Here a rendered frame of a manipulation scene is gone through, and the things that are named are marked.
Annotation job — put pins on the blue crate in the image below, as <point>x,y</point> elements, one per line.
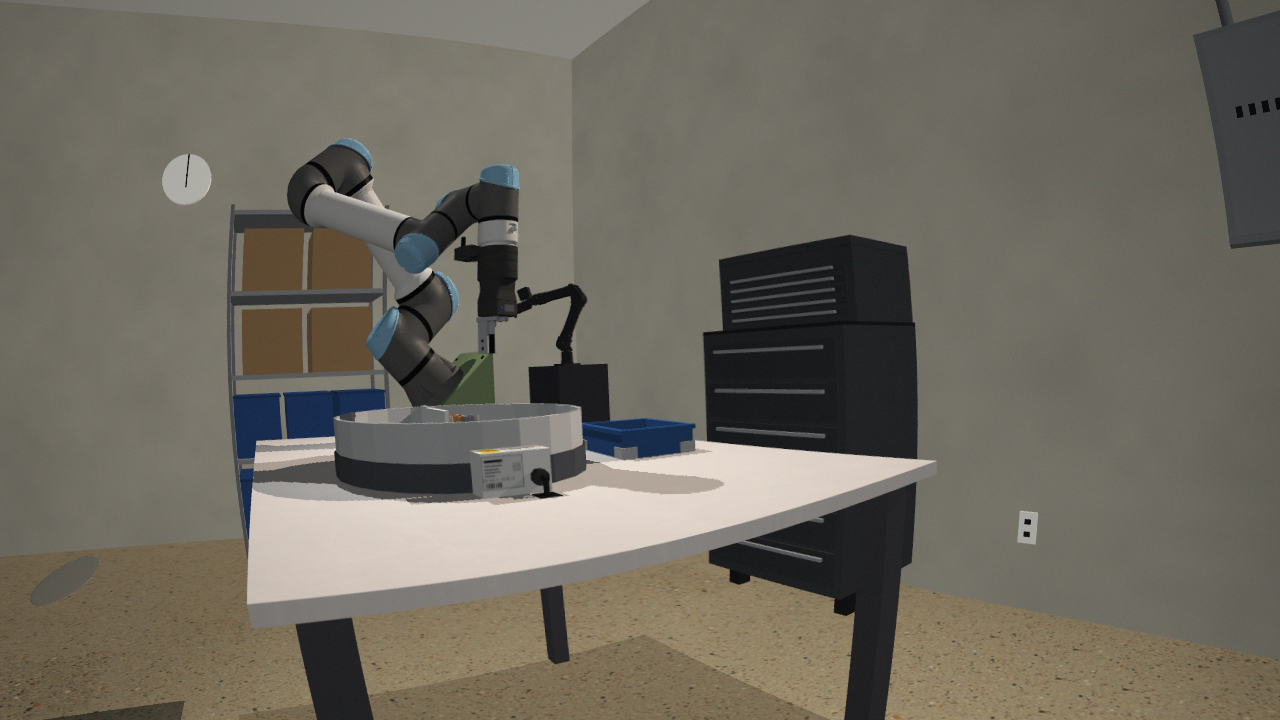
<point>646,437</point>

